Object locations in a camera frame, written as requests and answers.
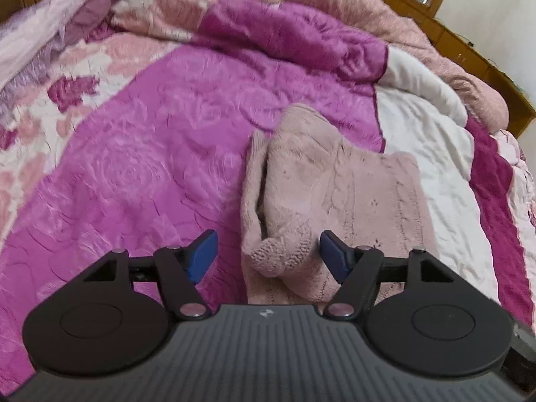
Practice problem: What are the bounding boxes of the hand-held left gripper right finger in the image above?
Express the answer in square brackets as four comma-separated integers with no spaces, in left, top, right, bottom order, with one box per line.
[319,230,457,321]

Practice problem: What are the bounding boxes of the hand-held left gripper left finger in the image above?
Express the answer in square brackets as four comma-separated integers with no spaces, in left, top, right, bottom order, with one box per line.
[81,229,219,321]

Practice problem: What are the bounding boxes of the pink knit cardigan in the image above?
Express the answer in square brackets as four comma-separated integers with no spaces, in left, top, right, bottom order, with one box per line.
[241,103,440,306]

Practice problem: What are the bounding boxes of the purple and white patchwork quilt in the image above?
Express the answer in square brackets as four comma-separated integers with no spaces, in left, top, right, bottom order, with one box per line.
[0,0,536,386]

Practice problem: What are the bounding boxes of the wooden headboard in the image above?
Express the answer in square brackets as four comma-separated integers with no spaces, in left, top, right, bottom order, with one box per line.
[362,0,536,139]

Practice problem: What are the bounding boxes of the lilac floral pillow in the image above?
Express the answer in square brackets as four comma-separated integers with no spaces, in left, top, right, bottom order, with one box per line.
[0,0,120,97]

